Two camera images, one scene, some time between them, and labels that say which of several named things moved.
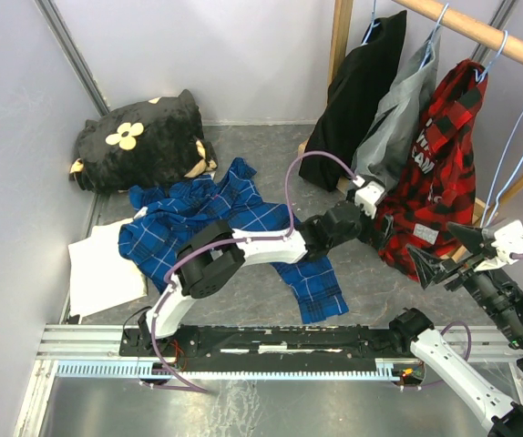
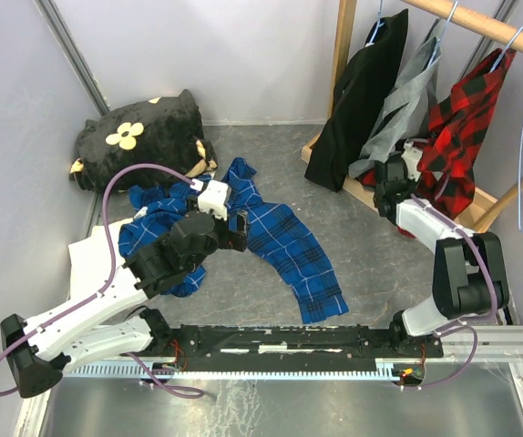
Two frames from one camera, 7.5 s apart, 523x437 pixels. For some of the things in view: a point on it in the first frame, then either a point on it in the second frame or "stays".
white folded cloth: x=101 y=274 stays
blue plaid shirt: x=150 y=242 stays
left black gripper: x=379 y=238 to x=230 y=238
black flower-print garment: x=143 y=143 stays
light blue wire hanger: x=481 y=77 to x=512 y=41
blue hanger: x=432 y=33 to x=438 y=40
